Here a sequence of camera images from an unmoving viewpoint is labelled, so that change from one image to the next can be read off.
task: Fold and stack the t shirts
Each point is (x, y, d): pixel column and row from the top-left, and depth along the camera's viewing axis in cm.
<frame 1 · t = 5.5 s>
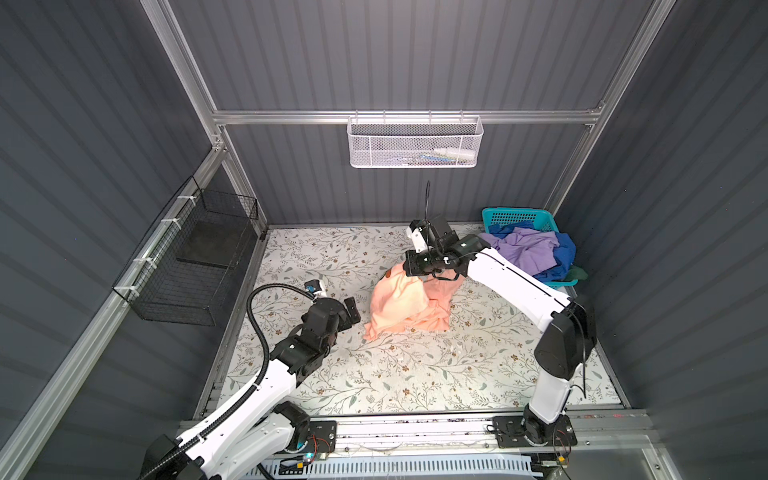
left hand: (341, 305, 80), fingers open
right hand: (406, 267, 83), fingers closed
peach orange t-shirt: (401, 302, 83), point 15 cm above the table
purple t-shirt: (527, 250, 96), point 15 cm above the table
blue t-shirt: (565, 253, 95), point 15 cm above the table
dark green garment: (576, 273, 94), point 12 cm above the table

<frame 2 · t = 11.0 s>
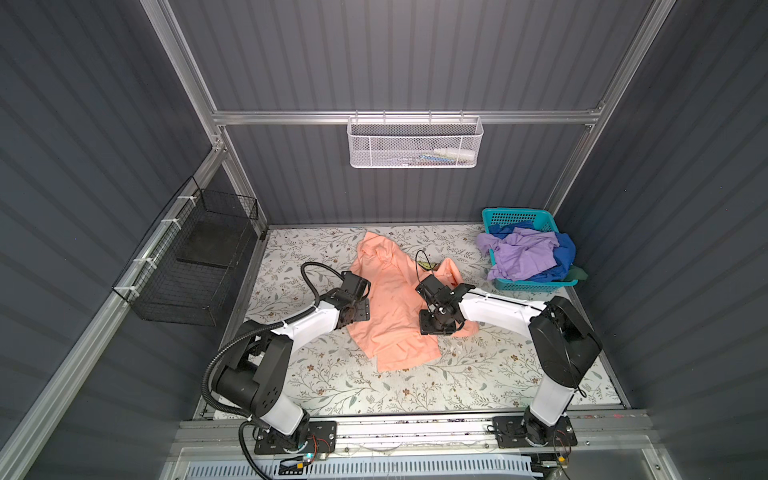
left hand: (353, 308, 93), fingers open
right hand: (427, 331, 90), fingers open
peach orange t-shirt: (391, 336, 91), point 2 cm above the table
the other named things where they were.

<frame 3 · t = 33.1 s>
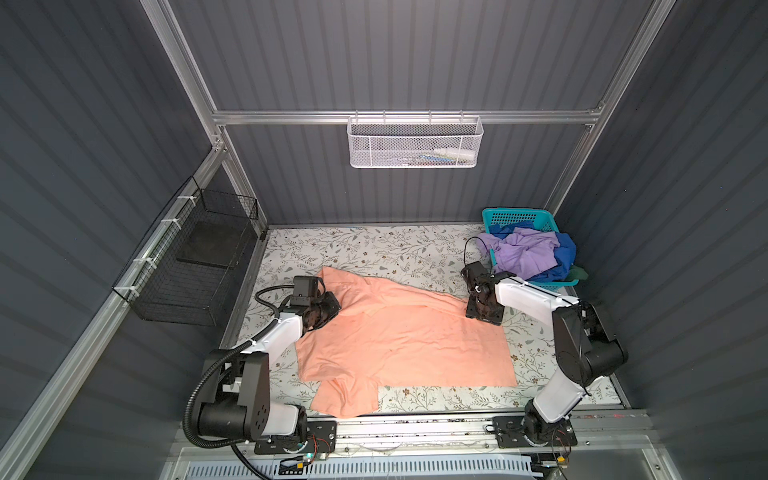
left hand: (339, 304, 91), fingers closed
right hand: (483, 316, 93), fingers open
peach orange t-shirt: (389, 335, 94), on the table
the other named things where they were.

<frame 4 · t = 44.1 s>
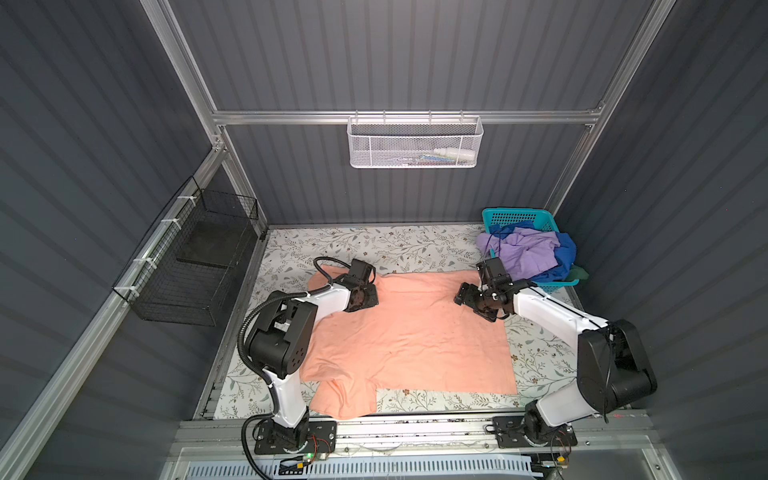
left hand: (371, 298, 99), fingers closed
right hand: (467, 304, 91), fingers open
the named things where they were.

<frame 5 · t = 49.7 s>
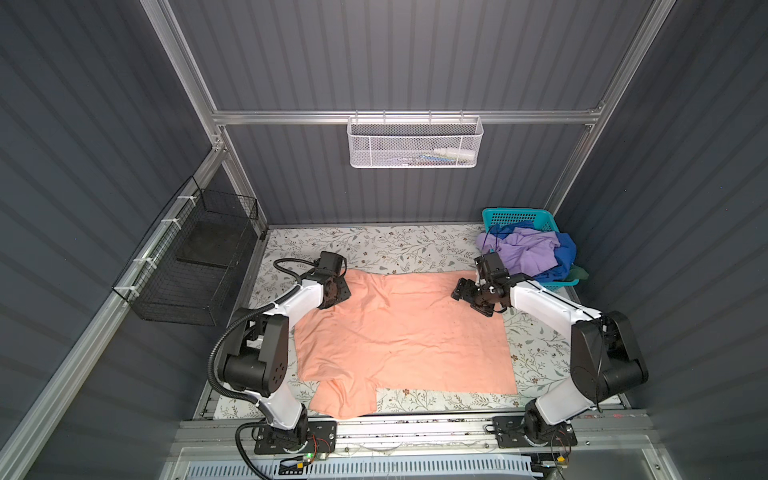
left hand: (340, 293, 95), fingers open
right hand: (464, 299, 92), fingers open
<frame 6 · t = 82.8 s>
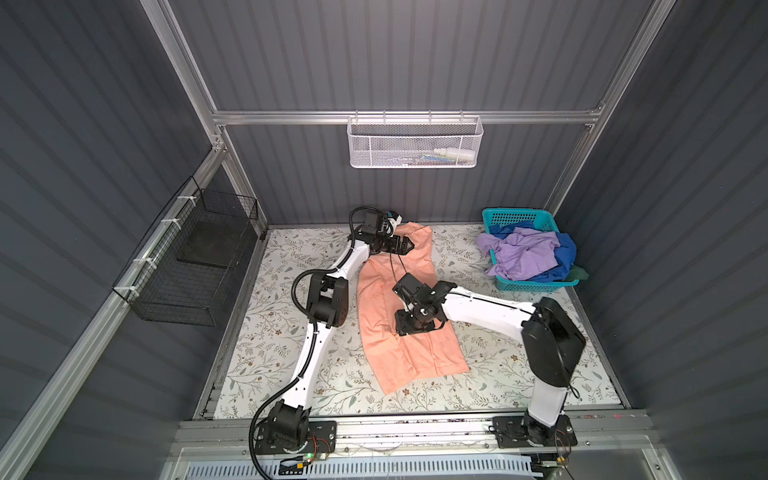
left hand: (403, 242, 110), fingers open
right hand: (403, 331, 87), fingers open
peach orange t-shirt: (398, 358, 88), on the table
the other named things where they were.

